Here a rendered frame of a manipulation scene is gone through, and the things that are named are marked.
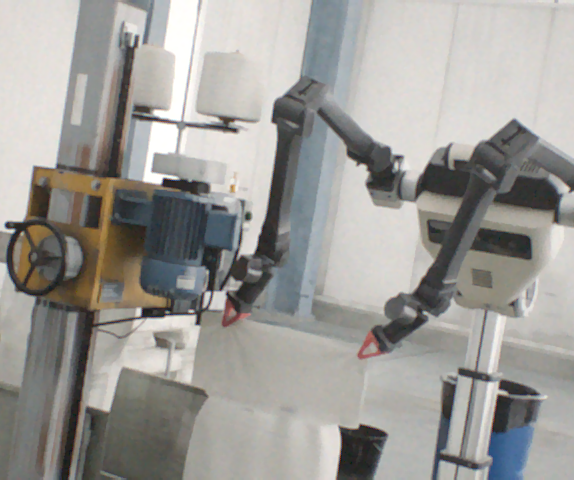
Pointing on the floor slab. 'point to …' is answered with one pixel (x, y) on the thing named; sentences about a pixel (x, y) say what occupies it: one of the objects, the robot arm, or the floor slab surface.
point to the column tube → (40, 359)
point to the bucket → (360, 452)
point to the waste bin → (529, 407)
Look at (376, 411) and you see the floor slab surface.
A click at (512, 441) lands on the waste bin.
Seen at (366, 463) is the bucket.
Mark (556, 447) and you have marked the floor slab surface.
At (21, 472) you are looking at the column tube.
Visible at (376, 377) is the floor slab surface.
